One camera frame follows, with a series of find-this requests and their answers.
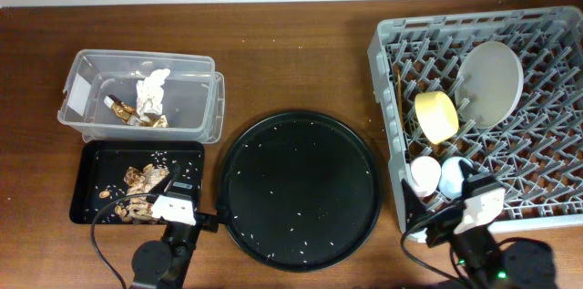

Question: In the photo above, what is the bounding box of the pink cup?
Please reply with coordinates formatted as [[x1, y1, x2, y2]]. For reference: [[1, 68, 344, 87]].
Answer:
[[410, 156, 441, 198]]

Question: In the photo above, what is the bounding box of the blue cup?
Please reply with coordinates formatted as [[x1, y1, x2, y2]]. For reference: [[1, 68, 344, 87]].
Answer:
[[438, 157, 472, 200]]

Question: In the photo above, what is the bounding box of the black rectangular tray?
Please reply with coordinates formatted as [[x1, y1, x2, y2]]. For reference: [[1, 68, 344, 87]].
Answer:
[[69, 140, 204, 224]]

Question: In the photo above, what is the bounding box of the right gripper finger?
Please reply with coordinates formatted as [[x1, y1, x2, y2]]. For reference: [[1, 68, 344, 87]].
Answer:
[[401, 180, 427, 231], [458, 159, 477, 180]]

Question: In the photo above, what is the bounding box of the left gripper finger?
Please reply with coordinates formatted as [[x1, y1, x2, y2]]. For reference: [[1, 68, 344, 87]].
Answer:
[[195, 195, 230, 232], [159, 163, 180, 193]]

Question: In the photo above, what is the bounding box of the yellow bowl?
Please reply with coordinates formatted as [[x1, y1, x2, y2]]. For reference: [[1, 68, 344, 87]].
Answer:
[[414, 91, 459, 144]]

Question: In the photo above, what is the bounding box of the food scraps pile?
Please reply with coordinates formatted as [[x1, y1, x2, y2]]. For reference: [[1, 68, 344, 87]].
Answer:
[[99, 164, 169, 224]]

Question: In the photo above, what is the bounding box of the round black tray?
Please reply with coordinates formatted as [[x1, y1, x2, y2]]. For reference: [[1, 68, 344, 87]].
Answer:
[[215, 110, 383, 273]]

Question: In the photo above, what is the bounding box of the wooden chopstick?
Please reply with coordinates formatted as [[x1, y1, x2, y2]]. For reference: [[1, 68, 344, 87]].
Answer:
[[405, 118, 418, 139], [395, 68, 405, 133]]

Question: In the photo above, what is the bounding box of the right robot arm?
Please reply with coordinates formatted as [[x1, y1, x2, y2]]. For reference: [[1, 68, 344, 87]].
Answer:
[[400, 158, 557, 289]]

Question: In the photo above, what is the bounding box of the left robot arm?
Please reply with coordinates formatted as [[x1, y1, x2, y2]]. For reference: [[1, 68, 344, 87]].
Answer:
[[130, 164, 220, 289]]

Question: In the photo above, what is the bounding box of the white napkin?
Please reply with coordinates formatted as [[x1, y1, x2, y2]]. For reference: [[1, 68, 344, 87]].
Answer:
[[136, 68, 171, 119]]

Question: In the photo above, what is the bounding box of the gold foil wrapper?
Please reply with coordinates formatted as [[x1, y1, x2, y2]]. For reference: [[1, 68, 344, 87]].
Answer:
[[104, 95, 169, 128]]

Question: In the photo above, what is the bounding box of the clear plastic bin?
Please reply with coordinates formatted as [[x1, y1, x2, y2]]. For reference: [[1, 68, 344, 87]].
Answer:
[[57, 49, 226, 144]]

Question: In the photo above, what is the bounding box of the grey dishwasher rack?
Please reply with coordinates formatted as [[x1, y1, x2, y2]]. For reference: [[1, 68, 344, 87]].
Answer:
[[367, 6, 582, 232]]

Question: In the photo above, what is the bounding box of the grey plate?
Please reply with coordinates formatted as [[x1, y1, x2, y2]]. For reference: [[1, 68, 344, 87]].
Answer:
[[455, 41, 524, 129]]

